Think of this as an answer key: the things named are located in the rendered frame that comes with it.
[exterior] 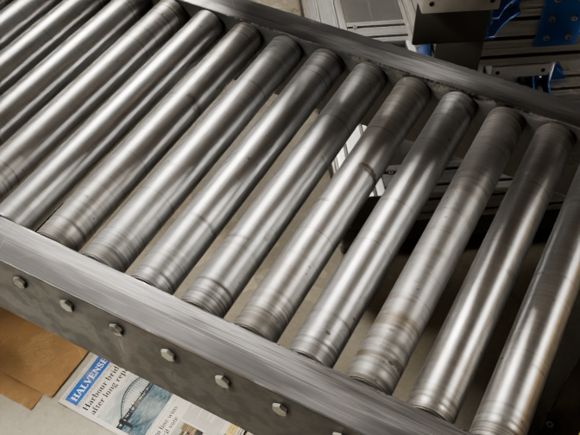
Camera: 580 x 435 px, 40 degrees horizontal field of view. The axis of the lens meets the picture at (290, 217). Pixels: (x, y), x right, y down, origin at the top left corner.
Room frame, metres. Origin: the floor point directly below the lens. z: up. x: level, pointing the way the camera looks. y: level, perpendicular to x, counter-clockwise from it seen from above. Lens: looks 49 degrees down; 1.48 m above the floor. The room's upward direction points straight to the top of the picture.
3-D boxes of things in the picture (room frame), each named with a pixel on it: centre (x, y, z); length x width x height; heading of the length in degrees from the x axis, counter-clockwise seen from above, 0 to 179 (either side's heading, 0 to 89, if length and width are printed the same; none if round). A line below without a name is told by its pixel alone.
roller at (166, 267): (0.70, 0.05, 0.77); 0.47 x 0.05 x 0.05; 152
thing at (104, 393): (0.81, 0.25, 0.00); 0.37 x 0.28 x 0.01; 62
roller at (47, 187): (0.79, 0.22, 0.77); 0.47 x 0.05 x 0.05; 152
